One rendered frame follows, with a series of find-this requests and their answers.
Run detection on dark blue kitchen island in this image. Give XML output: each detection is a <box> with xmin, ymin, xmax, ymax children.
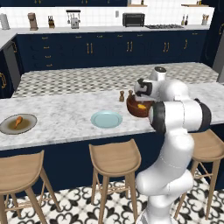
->
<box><xmin>0</xmin><ymin>123</ymin><xmax>224</xmax><ymax>200</ymax></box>

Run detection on wooden bar stool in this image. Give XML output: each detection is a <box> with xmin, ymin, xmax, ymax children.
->
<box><xmin>173</xmin><ymin>129</ymin><xmax>224</xmax><ymax>221</ymax></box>
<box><xmin>88</xmin><ymin>138</ymin><xmax>143</xmax><ymax>224</ymax></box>
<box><xmin>0</xmin><ymin>150</ymin><xmax>62</xmax><ymax>224</ymax></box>

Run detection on brown wooden bowl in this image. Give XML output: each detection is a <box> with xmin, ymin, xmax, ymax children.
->
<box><xmin>125</xmin><ymin>94</ymin><xmax>156</xmax><ymax>118</ymax></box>

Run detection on light blue plate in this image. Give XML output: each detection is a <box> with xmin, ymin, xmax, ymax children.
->
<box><xmin>89</xmin><ymin>109</ymin><xmax>123</xmax><ymax>130</ymax></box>

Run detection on dark blue tall cupboard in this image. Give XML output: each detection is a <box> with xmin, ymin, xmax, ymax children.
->
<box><xmin>200</xmin><ymin>0</ymin><xmax>224</xmax><ymax>68</ymax></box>

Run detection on dark blue side cupboard run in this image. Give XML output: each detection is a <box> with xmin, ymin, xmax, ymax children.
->
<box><xmin>0</xmin><ymin>48</ymin><xmax>16</xmax><ymax>100</ymax></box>

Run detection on rail with hanging tools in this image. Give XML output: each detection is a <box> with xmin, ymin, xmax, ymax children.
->
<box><xmin>66</xmin><ymin>9</ymin><xmax>82</xmax><ymax>25</ymax></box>

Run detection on brown knife block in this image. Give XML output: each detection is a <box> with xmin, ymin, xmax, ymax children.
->
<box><xmin>47</xmin><ymin>15</ymin><xmax>56</xmax><ymax>30</ymax></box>

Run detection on black toaster oven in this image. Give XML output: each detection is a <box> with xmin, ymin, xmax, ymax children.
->
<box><xmin>122</xmin><ymin>12</ymin><xmax>146</xmax><ymax>28</ymax></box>

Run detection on pot with tools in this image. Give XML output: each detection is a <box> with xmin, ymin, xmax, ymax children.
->
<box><xmin>201</xmin><ymin>13</ymin><xmax>210</xmax><ymax>26</ymax></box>

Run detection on grey dishwasher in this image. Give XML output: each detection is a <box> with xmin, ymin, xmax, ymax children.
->
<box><xmin>2</xmin><ymin>40</ymin><xmax>22</xmax><ymax>92</ymax></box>

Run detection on silver toaster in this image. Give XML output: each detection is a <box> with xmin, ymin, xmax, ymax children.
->
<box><xmin>70</xmin><ymin>17</ymin><xmax>81</xmax><ymax>30</ymax></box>

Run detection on dark blue base cupboard run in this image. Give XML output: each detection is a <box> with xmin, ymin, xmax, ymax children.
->
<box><xmin>16</xmin><ymin>29</ymin><xmax>210</xmax><ymax>73</ymax></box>

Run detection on white paper towel roll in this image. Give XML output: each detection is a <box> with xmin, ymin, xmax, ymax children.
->
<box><xmin>0</xmin><ymin>13</ymin><xmax>11</xmax><ymax>31</ymax></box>

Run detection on dark blue wall cupboard run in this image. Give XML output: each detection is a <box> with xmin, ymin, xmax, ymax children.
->
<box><xmin>0</xmin><ymin>0</ymin><xmax>130</xmax><ymax>8</ymax></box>

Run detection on brown coffee machine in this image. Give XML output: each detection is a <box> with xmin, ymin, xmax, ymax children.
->
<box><xmin>27</xmin><ymin>11</ymin><xmax>39</xmax><ymax>32</ymax></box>

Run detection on orange chicken drumstick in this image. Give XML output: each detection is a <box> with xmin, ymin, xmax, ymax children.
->
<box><xmin>13</xmin><ymin>115</ymin><xmax>24</xmax><ymax>130</ymax></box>

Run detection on dark hob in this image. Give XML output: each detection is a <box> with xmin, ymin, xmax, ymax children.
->
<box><xmin>144</xmin><ymin>24</ymin><xmax>185</xmax><ymax>30</ymax></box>

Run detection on grey fridge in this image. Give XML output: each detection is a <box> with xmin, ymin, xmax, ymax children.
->
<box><xmin>212</xmin><ymin>37</ymin><xmax>224</xmax><ymax>84</ymax></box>

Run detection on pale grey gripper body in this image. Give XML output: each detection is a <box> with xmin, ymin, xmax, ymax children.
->
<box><xmin>136</xmin><ymin>94</ymin><xmax>159</xmax><ymax>104</ymax></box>

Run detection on grey plate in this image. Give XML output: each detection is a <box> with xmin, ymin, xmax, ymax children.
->
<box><xmin>0</xmin><ymin>113</ymin><xmax>39</xmax><ymax>136</ymax></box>

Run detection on wooden wall shelf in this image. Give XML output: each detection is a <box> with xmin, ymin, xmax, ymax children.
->
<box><xmin>127</xmin><ymin>3</ymin><xmax>149</xmax><ymax>8</ymax></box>
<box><xmin>180</xmin><ymin>3</ymin><xmax>203</xmax><ymax>8</ymax></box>

